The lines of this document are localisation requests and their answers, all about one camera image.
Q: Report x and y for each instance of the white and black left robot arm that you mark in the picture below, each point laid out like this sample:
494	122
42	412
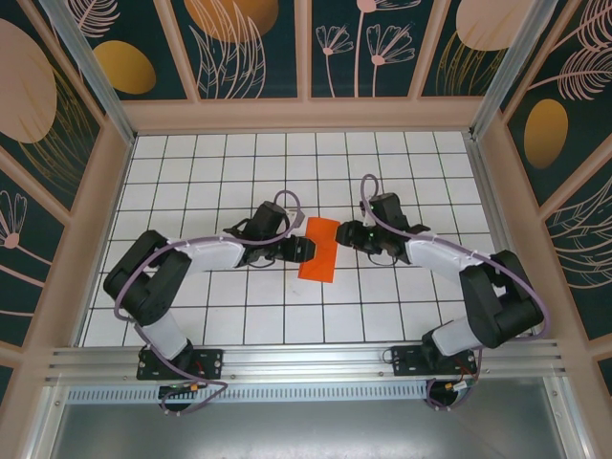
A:
212	253

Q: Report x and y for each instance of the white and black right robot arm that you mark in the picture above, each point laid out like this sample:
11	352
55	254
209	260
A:
435	255

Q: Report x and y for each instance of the grey metal sheet panel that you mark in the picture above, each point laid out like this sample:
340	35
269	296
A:
306	430

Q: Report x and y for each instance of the white grid table mat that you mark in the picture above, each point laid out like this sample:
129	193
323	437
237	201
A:
239	167

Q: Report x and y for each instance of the long aluminium mounting rail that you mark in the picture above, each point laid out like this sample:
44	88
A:
306	358

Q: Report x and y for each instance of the aluminium side rail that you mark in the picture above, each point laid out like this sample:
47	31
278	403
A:
497	229

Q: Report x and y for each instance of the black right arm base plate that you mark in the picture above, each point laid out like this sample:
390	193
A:
406	361

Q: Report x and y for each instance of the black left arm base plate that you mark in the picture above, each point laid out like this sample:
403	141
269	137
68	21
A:
210	364

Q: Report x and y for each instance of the aluminium frame post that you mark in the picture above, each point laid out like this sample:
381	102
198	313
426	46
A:
507	67
95	81

